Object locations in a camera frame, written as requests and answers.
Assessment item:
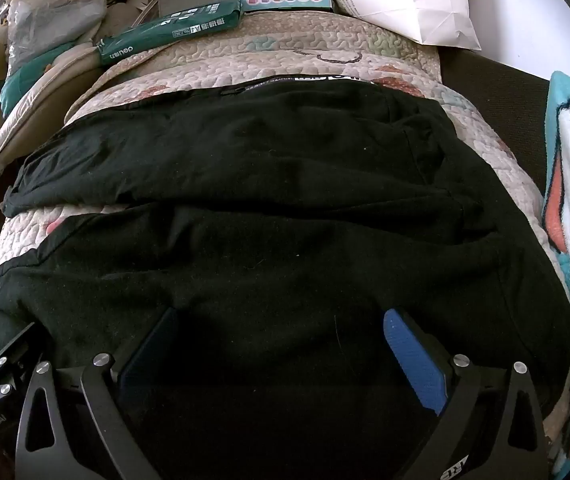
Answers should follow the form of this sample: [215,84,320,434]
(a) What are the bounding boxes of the clear plastic bag of clothes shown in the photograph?
[7,0,108,53]

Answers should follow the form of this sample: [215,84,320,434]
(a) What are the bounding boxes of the dark brown bed frame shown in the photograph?
[437,50,550,196]

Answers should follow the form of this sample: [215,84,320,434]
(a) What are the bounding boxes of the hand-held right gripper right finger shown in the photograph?
[384,308,548,480]

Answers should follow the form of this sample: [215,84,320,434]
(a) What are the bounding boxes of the beige padded mat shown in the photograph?
[0,42,110,163]

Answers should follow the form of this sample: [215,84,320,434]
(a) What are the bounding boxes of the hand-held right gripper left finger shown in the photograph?
[15,306,180,480]

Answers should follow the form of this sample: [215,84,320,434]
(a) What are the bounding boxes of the heart-print quilt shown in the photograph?
[0,10,570,461]

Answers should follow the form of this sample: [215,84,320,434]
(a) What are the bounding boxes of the green paper pack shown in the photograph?
[97,0,243,67]

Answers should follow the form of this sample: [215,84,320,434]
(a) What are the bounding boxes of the white paper bag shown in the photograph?
[285,0,483,51]

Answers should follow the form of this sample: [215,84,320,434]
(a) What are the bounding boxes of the beige cloth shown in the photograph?
[105,0,166,31]

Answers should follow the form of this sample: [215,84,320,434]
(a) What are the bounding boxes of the black pants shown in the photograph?
[0,77,570,480]

